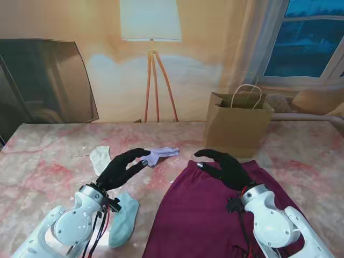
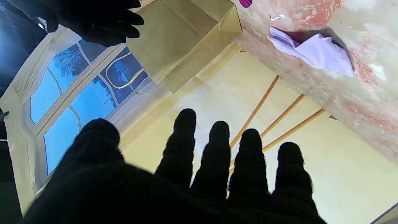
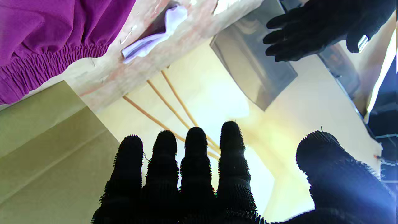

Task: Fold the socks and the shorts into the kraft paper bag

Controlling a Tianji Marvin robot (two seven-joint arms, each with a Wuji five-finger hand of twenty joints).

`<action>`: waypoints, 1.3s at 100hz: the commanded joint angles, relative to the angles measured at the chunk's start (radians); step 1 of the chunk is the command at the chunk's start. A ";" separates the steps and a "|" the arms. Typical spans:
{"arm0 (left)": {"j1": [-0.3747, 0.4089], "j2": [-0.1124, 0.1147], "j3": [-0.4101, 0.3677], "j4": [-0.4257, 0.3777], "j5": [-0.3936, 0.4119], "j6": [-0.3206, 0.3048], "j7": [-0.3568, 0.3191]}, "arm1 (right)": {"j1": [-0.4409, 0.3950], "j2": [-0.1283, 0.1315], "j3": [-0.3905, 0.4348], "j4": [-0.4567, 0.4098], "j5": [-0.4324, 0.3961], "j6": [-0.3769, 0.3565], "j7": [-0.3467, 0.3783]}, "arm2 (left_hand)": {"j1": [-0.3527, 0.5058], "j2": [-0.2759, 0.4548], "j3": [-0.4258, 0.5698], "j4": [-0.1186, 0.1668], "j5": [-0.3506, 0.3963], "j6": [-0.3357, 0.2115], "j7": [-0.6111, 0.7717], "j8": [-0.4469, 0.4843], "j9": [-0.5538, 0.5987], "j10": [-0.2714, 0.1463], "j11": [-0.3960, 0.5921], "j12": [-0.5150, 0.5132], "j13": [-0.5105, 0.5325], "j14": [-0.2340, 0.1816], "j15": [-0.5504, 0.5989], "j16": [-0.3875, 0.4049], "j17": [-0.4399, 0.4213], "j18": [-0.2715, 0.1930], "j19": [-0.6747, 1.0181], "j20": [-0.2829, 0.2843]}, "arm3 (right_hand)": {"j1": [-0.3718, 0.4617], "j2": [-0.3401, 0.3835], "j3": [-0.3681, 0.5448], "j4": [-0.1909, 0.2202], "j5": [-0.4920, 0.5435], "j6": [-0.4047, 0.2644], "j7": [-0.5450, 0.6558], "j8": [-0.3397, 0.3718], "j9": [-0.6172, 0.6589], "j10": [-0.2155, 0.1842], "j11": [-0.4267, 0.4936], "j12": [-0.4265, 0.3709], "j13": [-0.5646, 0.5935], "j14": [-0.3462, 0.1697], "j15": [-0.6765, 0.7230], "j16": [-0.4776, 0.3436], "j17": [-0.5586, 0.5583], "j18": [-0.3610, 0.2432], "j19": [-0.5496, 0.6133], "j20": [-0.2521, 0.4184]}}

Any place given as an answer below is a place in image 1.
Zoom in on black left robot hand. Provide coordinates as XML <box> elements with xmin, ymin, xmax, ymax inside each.
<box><xmin>96</xmin><ymin>148</ymin><xmax>152</xmax><ymax>192</ymax></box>

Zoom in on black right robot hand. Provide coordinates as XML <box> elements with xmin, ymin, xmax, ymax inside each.
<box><xmin>193</xmin><ymin>149</ymin><xmax>256</xmax><ymax>191</ymax></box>

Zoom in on cream white sock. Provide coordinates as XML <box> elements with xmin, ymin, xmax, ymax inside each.
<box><xmin>89</xmin><ymin>146</ymin><xmax>111</xmax><ymax>177</ymax></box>

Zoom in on kraft paper bag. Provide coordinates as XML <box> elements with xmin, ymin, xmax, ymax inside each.
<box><xmin>202</xmin><ymin>83</ymin><xmax>275</xmax><ymax>159</ymax></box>

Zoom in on light blue sock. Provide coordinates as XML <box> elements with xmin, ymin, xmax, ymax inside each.
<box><xmin>107</xmin><ymin>192</ymin><xmax>140</xmax><ymax>249</ymax></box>

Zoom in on maroon shorts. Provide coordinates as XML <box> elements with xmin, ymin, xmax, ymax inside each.
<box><xmin>141</xmin><ymin>159</ymin><xmax>310</xmax><ymax>258</ymax></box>

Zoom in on lavender sock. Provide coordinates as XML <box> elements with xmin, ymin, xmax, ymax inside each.
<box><xmin>146</xmin><ymin>146</ymin><xmax>181</xmax><ymax>169</ymax></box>

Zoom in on knitted beige pillow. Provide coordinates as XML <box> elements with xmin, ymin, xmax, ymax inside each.
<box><xmin>264</xmin><ymin>94</ymin><xmax>293</xmax><ymax>113</ymax></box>

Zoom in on smooth beige cushion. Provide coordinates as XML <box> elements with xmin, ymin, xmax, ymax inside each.
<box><xmin>291</xmin><ymin>88</ymin><xmax>344</xmax><ymax>115</ymax></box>

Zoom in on dark framed mirror panel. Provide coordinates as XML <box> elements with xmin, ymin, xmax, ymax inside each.
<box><xmin>0</xmin><ymin>38</ymin><xmax>99</xmax><ymax>124</ymax></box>

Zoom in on sheer beige curtain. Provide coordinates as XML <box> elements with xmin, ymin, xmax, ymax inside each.
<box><xmin>219</xmin><ymin>0</ymin><xmax>291</xmax><ymax>89</ymax></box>

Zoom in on white framed window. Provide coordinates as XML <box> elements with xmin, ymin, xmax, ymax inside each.
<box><xmin>262</xmin><ymin>0</ymin><xmax>344</xmax><ymax>80</ymax></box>

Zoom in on white shade tripod floor lamp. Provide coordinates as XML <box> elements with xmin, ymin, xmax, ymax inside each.
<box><xmin>119</xmin><ymin>0</ymin><xmax>183</xmax><ymax>123</ymax></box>

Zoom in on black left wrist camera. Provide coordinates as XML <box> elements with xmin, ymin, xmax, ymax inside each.
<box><xmin>107</xmin><ymin>197</ymin><xmax>123</xmax><ymax>213</ymax></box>

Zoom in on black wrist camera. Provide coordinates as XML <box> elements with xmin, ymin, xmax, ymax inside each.
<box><xmin>226</xmin><ymin>197</ymin><xmax>244</xmax><ymax>214</ymax></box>
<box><xmin>107</xmin><ymin>197</ymin><xmax>123</xmax><ymax>213</ymax></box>

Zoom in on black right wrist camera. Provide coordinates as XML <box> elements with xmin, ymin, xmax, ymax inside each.
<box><xmin>226</xmin><ymin>197</ymin><xmax>244</xmax><ymax>214</ymax></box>

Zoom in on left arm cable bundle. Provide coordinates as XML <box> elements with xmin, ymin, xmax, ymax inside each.
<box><xmin>82</xmin><ymin>198</ymin><xmax>111</xmax><ymax>258</ymax></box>

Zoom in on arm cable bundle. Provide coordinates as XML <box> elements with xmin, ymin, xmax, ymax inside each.
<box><xmin>239</xmin><ymin>188</ymin><xmax>259</xmax><ymax>258</ymax></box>
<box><xmin>82</xmin><ymin>198</ymin><xmax>111</xmax><ymax>258</ymax></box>

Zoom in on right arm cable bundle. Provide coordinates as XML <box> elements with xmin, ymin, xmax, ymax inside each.
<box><xmin>239</xmin><ymin>188</ymin><xmax>259</xmax><ymax>258</ymax></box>

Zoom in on beige sofa frame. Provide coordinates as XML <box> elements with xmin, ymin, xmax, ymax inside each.
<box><xmin>270</xmin><ymin>112</ymin><xmax>344</xmax><ymax>128</ymax></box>

